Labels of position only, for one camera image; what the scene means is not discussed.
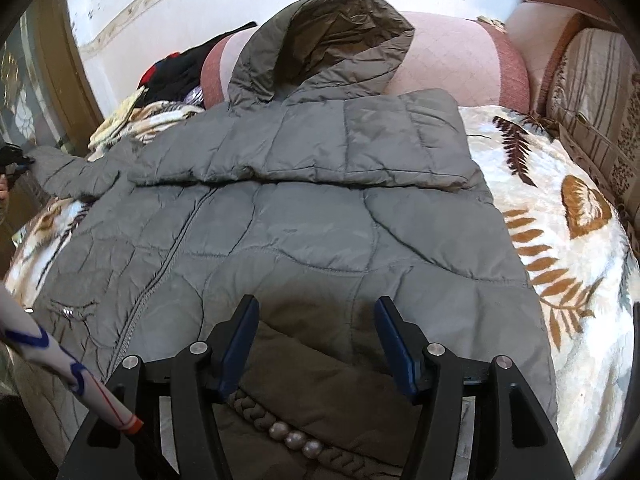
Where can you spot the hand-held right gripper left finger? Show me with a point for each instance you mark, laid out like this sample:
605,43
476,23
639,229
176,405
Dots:
239,345

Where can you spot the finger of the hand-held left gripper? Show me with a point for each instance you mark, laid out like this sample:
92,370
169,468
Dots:
15,160

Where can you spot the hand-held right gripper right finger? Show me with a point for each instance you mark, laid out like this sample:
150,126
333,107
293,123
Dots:
395,347

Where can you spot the grey hooded puffer jacket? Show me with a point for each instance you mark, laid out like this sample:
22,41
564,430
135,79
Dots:
300,220

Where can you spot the wooden door with glass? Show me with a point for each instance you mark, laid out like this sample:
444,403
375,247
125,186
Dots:
40,60

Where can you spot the pale yellow cloth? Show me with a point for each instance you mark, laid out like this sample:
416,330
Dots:
120,120

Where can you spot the leaf-print fleece blanket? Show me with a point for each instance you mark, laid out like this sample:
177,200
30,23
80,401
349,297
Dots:
565,270

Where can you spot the lilac patterned cloth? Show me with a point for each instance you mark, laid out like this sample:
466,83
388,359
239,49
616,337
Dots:
194,96

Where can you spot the white blue-marked tube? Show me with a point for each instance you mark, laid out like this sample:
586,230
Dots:
45,350

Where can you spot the black and red clothing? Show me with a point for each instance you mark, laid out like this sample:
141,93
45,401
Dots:
185,67

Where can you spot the pink quilted bolster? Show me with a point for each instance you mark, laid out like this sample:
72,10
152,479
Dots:
450,55

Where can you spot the striped beige sofa cushion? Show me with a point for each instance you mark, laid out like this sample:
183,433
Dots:
600,95

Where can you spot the pink and brown cushion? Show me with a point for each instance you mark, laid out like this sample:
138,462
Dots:
545,25

